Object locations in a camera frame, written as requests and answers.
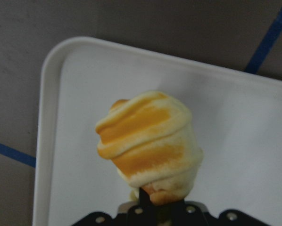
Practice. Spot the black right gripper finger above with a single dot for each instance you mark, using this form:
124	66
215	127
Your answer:
147	217

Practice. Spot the spiral orange bread roll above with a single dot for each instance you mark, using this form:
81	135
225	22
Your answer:
150	140

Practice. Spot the white rectangular tray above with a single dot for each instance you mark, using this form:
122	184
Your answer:
237	119

